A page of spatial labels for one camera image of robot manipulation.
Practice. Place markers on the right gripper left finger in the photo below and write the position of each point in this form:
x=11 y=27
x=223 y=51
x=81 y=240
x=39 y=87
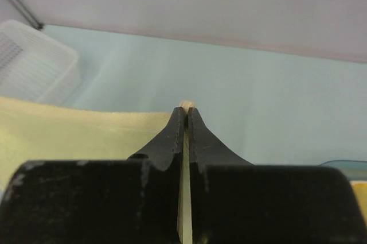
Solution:
x=99 y=201

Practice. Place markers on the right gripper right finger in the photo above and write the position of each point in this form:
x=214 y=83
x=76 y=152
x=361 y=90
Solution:
x=235 y=201

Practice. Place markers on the teal and cream towel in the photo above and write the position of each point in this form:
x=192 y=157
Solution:
x=38 y=132

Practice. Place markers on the blue translucent plastic tub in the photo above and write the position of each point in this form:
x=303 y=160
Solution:
x=352 y=169

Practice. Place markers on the yellow towel in tub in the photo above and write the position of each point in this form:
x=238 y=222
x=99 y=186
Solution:
x=360 y=191

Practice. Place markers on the white perforated plastic basket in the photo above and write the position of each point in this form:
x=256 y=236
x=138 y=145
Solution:
x=35 y=67

